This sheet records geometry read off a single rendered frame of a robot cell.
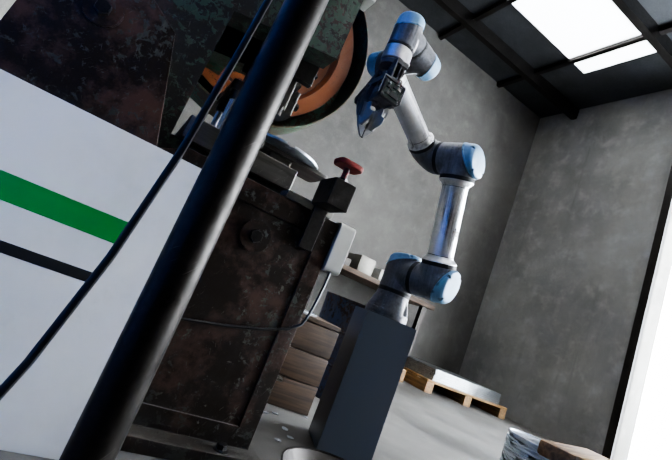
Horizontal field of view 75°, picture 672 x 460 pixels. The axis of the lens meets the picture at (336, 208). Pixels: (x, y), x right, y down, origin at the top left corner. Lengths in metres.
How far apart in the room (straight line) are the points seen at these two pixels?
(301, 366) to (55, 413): 1.01
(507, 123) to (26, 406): 6.74
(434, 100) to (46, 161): 5.56
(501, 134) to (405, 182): 1.90
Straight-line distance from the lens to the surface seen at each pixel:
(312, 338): 1.78
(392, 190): 5.61
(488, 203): 6.70
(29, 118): 1.03
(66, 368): 0.97
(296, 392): 1.82
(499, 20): 6.10
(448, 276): 1.46
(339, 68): 1.95
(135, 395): 0.44
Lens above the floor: 0.41
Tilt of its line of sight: 12 degrees up
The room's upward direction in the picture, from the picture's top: 22 degrees clockwise
